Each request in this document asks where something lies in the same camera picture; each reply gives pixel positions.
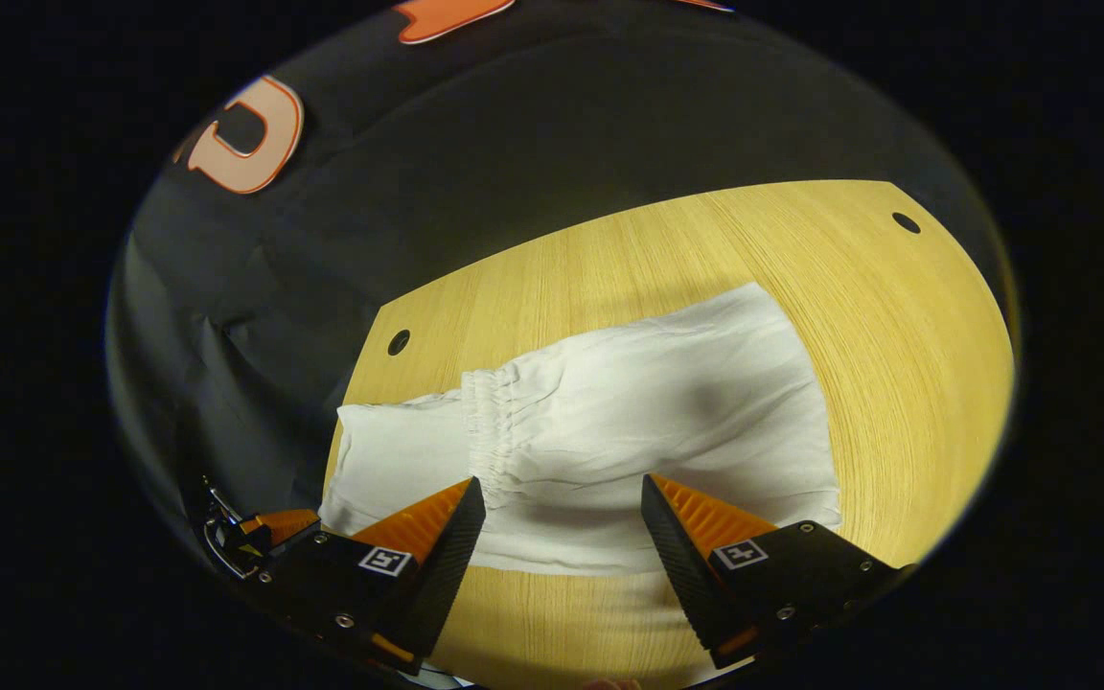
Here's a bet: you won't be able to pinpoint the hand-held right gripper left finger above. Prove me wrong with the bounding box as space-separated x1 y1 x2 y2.
255 476 487 674

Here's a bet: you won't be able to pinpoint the white jeans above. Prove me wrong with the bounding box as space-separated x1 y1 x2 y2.
319 282 842 578

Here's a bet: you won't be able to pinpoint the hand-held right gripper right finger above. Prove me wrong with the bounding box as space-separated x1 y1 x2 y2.
641 473 917 670

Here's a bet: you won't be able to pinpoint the black backdrop cloth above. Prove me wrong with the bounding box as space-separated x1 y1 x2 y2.
106 0 1003 538

